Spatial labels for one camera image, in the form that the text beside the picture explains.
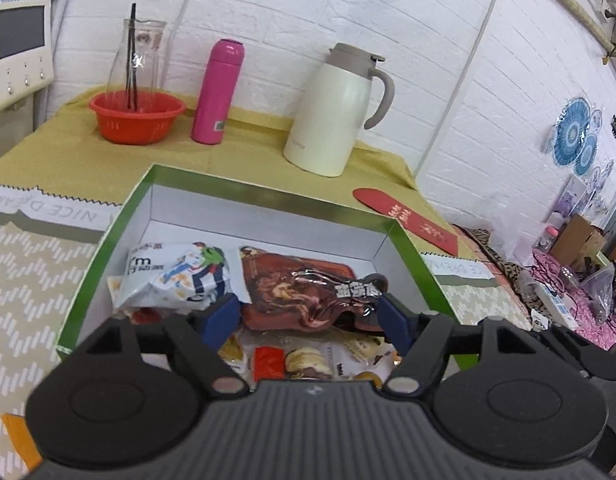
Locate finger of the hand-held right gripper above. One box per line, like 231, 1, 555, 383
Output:
532, 322, 616, 382

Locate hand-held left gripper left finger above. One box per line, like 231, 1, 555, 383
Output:
95, 292, 243, 397

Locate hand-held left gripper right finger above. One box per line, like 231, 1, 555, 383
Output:
379, 292, 532, 397

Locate amber clear snack packet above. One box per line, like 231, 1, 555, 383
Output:
219, 335, 249, 374

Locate dotted cracker packet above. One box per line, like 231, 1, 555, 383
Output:
338, 332, 389, 364

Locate white cartoon snack packet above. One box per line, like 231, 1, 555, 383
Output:
108, 241, 233, 317

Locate dark red meat packet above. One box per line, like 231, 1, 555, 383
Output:
236, 245, 389, 334

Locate green cardboard box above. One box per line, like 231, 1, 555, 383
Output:
56, 162, 482, 392

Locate pink floral bedsheet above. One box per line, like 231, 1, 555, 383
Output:
532, 249, 616, 352

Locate white power strip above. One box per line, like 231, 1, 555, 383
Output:
530, 282, 580, 332

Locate grey plastic bag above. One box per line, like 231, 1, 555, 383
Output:
582, 262, 616, 322

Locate small red packet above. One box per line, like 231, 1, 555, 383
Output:
253, 346, 287, 382

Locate bun picture snack packet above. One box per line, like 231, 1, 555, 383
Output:
285, 342, 349, 379

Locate leopard print cloth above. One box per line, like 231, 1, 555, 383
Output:
487, 254, 545, 322

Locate red envelope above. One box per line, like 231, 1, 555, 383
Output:
352, 187, 461, 257

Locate brown cardboard box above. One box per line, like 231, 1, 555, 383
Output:
553, 214, 607, 274

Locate clear plastic bag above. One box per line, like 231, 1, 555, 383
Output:
492, 194, 555, 262

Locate small blue paper fan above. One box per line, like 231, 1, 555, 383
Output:
574, 132, 601, 177

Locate yellow-green tablecloth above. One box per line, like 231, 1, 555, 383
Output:
0, 87, 459, 262

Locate cream thermos jug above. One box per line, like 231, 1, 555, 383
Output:
283, 42, 395, 179

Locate red plastic basket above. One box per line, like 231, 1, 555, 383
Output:
88, 91, 187, 146

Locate large blue paper fan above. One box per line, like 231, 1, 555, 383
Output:
551, 97, 592, 166

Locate pink thermos bottle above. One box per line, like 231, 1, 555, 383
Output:
191, 38, 245, 145

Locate orange snack packet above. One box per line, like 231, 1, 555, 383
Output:
1, 412, 44, 469

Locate black chopsticks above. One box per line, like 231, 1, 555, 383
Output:
126, 3, 141, 111

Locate clear glass carafe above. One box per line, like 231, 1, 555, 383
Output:
106, 18, 167, 97

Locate white water dispenser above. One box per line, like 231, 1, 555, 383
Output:
0, 0, 68, 162

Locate white wall cable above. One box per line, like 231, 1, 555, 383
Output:
414, 0, 512, 182
169, 0, 203, 97

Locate beige wall pipe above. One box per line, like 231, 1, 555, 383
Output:
517, 0, 616, 57

